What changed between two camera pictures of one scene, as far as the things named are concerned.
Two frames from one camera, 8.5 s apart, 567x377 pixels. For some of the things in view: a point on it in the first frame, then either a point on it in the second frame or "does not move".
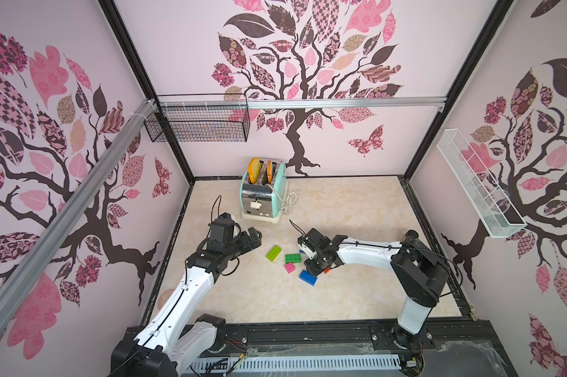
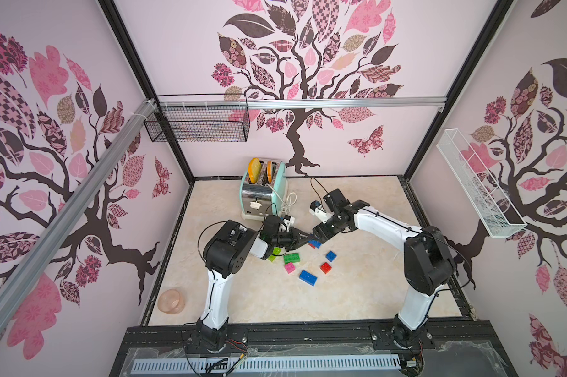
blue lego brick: (306, 276) does not move
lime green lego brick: (273, 253) does not move
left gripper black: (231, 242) to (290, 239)
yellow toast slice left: (254, 170) does not move
